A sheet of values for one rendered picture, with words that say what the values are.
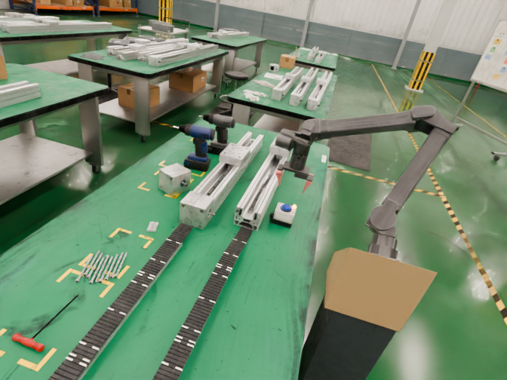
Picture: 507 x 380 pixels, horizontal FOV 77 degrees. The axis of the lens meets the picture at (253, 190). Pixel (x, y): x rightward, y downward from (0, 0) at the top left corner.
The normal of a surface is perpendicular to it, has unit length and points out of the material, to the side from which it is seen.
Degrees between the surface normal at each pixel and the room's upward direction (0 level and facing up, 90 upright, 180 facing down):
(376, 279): 90
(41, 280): 0
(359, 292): 90
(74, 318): 0
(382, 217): 48
